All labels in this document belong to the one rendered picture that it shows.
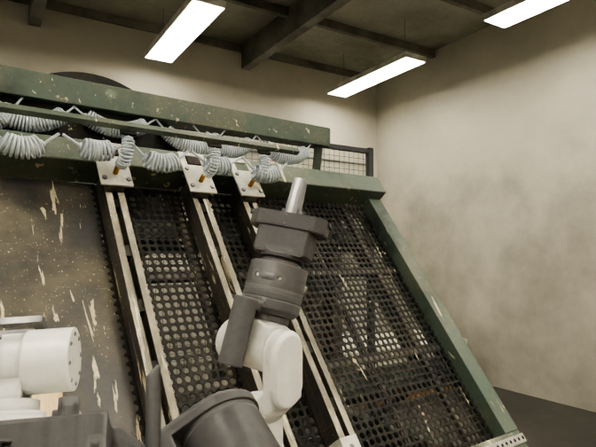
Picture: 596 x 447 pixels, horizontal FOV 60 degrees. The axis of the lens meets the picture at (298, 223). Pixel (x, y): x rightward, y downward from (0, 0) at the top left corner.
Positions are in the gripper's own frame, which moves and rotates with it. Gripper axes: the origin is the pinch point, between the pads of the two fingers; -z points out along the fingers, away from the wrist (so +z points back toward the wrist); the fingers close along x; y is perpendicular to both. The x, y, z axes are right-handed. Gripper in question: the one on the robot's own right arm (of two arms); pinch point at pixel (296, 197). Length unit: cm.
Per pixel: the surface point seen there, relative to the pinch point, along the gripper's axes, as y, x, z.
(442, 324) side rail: 139, -25, 2
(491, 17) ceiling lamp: 370, -24, -308
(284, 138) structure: 151, 63, -72
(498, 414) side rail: 133, -49, 30
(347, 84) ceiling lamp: 523, 140, -311
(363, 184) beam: 147, 19, -53
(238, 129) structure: 131, 78, -66
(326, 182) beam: 129, 31, -46
